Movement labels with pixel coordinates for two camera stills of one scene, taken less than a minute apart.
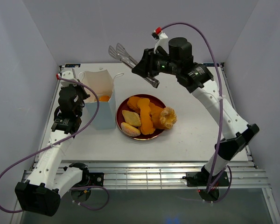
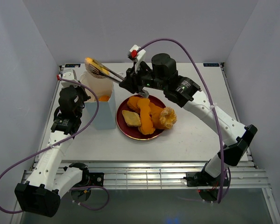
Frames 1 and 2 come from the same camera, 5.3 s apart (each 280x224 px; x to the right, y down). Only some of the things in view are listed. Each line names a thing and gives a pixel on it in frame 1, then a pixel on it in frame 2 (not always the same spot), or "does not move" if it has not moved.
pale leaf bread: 131,118 does not move
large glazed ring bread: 105,98 does not move
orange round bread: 132,102 does not move
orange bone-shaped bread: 147,127 does not move
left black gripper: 85,94 does not move
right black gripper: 146,65 → 130,82
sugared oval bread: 129,130 → 95,69
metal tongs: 121,53 → 105,72
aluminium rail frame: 163,174 does not move
